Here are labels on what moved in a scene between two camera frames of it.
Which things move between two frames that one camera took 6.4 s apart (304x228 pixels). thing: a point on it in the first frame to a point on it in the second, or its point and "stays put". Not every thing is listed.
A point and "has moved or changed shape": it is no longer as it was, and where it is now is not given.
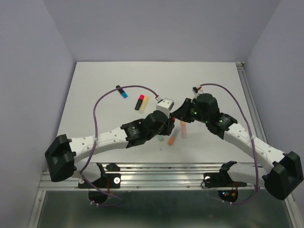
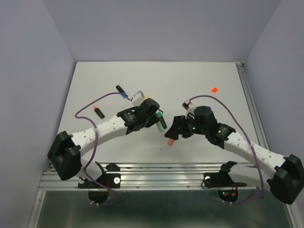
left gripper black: [169, 125] to [154, 120]
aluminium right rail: [251, 104] stays put
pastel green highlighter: [161, 138] has moved or changed shape
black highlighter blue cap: [123, 93] stays put
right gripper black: [182, 112] to [176, 127]
